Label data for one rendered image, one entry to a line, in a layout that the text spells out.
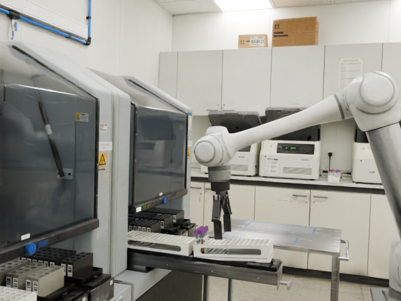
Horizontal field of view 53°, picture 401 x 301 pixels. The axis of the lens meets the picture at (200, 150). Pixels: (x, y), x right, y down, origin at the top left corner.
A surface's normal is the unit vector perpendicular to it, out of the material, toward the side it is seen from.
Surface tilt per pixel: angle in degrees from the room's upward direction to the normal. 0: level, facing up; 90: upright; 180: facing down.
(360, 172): 90
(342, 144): 90
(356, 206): 90
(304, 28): 90
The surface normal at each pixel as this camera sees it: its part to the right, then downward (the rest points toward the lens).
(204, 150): -0.37, 0.07
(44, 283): 0.95, 0.04
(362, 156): -0.26, -0.49
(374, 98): -0.24, -0.14
